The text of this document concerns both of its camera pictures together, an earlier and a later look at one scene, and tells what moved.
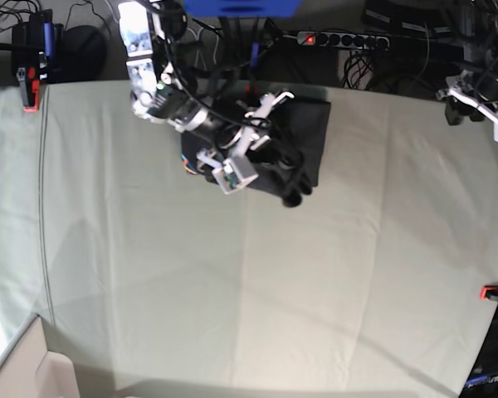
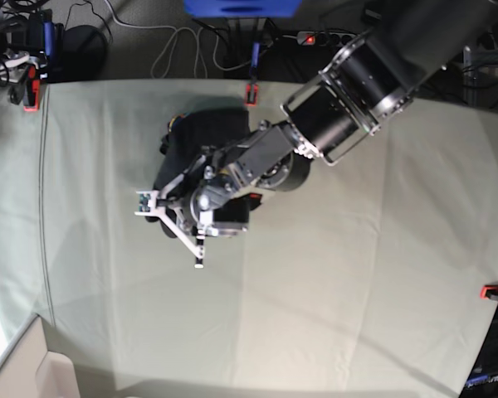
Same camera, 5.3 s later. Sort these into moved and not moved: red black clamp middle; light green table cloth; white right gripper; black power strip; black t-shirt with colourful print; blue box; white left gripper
Moved: black t-shirt with colourful print; white left gripper; white right gripper
Not moved: black power strip; blue box; light green table cloth; red black clamp middle
